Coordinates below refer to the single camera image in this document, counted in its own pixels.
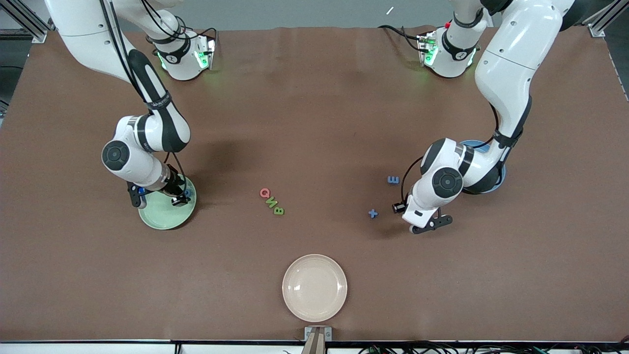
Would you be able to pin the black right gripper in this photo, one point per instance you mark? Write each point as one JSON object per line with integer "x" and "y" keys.
{"x": 174, "y": 187}

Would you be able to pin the blue foam letter x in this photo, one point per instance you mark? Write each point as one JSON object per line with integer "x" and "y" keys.
{"x": 373, "y": 213}

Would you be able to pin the blue foam letter m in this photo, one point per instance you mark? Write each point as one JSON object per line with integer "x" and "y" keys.
{"x": 389, "y": 180}

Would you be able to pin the red foam letter Q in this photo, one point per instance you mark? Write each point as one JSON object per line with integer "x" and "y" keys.
{"x": 261, "y": 193}

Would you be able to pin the green foam letter N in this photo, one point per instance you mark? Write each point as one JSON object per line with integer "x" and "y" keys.
{"x": 271, "y": 202}

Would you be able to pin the green foam letter B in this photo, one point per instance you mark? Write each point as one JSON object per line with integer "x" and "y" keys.
{"x": 278, "y": 211}

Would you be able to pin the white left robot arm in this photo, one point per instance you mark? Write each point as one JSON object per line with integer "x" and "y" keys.
{"x": 511, "y": 64}

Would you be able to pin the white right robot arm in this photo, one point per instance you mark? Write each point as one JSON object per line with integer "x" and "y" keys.
{"x": 132, "y": 157}

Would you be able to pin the pale green plate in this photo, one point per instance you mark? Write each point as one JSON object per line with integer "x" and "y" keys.
{"x": 164, "y": 219}

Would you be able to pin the blue plate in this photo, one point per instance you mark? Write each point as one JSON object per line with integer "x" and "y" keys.
{"x": 474, "y": 143}

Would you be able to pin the beige plate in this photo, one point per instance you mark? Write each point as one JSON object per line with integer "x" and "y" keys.
{"x": 314, "y": 287}

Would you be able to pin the brown table cover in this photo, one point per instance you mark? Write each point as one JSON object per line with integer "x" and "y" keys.
{"x": 314, "y": 123}

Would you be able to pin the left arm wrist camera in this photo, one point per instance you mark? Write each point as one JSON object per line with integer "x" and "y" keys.
{"x": 435, "y": 223}

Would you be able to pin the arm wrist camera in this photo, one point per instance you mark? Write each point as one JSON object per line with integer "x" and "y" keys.
{"x": 435, "y": 223}
{"x": 133, "y": 196}

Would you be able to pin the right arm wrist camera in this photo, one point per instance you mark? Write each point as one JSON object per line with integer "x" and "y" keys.
{"x": 133, "y": 196}

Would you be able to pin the aluminium camera post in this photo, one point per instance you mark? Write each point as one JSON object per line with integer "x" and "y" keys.
{"x": 317, "y": 344}

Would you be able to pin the white table edge rail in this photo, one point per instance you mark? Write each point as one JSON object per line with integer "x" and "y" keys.
{"x": 98, "y": 349}

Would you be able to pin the aluminium frame post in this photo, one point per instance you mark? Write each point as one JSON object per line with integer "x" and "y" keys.
{"x": 598, "y": 30}
{"x": 38, "y": 35}

